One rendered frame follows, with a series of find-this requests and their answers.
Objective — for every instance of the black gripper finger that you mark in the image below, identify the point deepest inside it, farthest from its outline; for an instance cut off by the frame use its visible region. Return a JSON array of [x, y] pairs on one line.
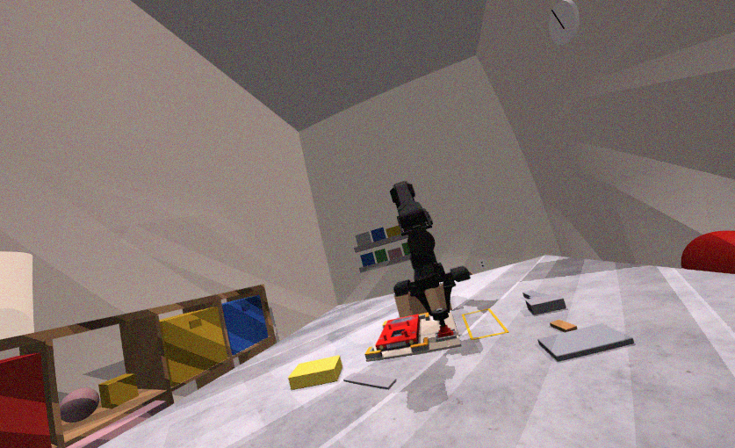
[[447, 293], [422, 298]]

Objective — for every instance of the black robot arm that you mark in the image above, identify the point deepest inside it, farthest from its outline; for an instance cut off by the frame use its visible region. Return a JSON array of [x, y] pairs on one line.
[[421, 243]]

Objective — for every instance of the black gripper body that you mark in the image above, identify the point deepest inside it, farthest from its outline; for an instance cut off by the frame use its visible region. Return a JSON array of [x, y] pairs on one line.
[[459, 274]]

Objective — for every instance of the black rubber tyre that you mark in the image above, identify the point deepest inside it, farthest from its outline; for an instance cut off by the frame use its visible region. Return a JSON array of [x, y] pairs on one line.
[[440, 314]]

